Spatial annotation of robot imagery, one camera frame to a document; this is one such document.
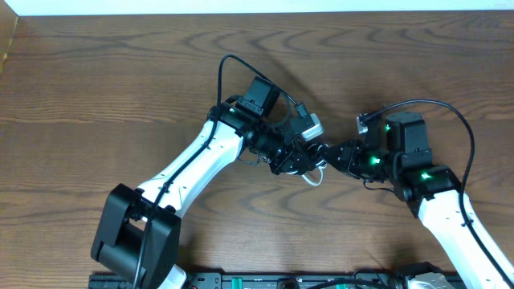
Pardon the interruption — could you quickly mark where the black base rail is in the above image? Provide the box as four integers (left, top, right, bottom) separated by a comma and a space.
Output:
88, 263, 471, 289

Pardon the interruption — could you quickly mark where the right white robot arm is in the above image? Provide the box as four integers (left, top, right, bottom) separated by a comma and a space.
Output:
321, 112, 513, 288

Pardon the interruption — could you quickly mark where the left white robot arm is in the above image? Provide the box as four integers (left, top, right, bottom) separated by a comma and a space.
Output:
91, 76, 324, 288

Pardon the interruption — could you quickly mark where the white usb cable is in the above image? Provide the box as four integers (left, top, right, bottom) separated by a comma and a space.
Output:
300, 165, 325, 188

